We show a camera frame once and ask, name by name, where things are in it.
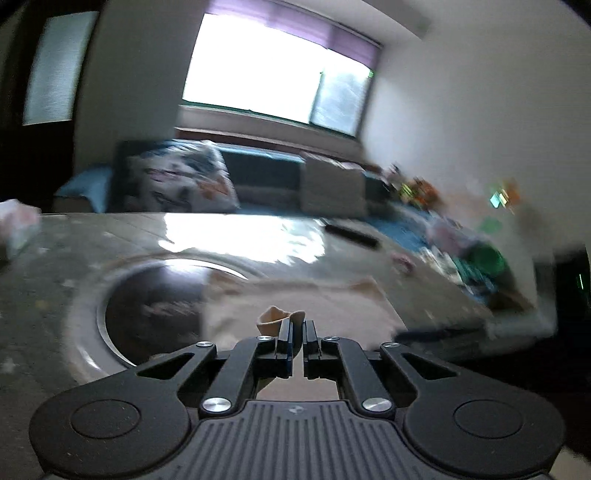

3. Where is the patterned white pillow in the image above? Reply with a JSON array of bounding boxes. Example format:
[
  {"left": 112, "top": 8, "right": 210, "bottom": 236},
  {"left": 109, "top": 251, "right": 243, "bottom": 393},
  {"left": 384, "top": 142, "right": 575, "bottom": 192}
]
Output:
[{"left": 121, "top": 141, "right": 241, "bottom": 214}]

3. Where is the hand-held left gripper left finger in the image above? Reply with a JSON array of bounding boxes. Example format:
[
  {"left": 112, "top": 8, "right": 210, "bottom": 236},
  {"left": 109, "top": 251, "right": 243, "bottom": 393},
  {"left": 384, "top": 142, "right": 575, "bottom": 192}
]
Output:
[{"left": 137, "top": 319, "right": 295, "bottom": 415}]

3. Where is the beige cloth garment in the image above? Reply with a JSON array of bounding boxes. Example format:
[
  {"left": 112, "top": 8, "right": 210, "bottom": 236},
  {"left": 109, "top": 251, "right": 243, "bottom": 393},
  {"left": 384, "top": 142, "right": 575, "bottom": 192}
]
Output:
[{"left": 202, "top": 276, "right": 403, "bottom": 354}]

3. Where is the beige cushion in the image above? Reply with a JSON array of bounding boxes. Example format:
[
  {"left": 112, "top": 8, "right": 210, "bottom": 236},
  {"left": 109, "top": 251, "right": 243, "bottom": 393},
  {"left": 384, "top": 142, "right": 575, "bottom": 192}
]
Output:
[{"left": 299, "top": 151, "right": 369, "bottom": 217}]

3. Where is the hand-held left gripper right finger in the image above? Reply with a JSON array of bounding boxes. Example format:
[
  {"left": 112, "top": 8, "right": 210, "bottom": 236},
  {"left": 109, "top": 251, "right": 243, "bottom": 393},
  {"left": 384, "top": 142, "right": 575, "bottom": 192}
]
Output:
[{"left": 302, "top": 319, "right": 458, "bottom": 413}]

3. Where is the dark door with glass pane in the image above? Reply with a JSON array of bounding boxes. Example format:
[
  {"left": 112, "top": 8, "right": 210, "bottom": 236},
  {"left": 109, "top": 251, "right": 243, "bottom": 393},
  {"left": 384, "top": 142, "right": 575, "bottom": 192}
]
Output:
[{"left": 0, "top": 0, "right": 105, "bottom": 213}]

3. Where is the pile of colourful toys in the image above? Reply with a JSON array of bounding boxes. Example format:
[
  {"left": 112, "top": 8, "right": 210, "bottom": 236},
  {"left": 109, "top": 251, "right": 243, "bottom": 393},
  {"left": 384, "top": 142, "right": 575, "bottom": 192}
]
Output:
[{"left": 383, "top": 162, "right": 539, "bottom": 305}]

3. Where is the black remote control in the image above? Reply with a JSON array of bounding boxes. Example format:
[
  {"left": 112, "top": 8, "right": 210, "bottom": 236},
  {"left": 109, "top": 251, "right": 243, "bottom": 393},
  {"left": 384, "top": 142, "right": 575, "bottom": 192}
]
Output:
[{"left": 323, "top": 223, "right": 380, "bottom": 250}]

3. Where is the window with purple blind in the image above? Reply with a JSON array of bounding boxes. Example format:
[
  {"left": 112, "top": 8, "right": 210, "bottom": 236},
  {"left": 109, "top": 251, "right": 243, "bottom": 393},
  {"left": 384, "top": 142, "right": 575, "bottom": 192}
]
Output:
[{"left": 178, "top": 0, "right": 383, "bottom": 138}]

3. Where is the dark blue sofa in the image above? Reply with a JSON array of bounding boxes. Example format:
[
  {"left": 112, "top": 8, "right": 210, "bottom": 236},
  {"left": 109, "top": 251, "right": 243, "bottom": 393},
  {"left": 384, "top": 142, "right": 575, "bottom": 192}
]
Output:
[{"left": 53, "top": 138, "right": 393, "bottom": 215}]

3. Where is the tissue pack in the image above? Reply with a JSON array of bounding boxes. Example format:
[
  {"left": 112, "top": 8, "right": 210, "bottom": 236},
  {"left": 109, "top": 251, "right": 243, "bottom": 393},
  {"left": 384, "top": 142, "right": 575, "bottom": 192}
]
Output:
[{"left": 0, "top": 199, "right": 43, "bottom": 259}]

